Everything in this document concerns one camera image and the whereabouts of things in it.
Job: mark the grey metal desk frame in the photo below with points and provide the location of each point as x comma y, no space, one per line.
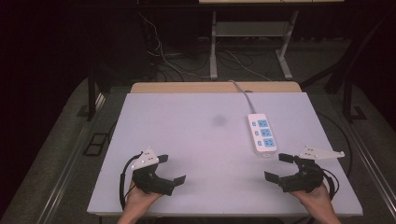
214,46

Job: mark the white power strip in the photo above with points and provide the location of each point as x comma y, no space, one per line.
262,134

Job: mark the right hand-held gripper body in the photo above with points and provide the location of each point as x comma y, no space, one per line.
303,179

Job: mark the metal floor rail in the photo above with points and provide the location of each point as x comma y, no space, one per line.
67,161
372,161

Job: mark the black stand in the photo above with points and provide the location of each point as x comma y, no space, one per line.
348,96

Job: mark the person's left hand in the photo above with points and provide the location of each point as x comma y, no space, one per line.
138,202

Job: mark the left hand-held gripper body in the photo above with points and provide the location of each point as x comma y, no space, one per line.
146,180

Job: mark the person's right hand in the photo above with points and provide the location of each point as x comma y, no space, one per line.
317,200

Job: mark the black floor frame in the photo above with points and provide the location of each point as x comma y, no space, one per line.
95,144

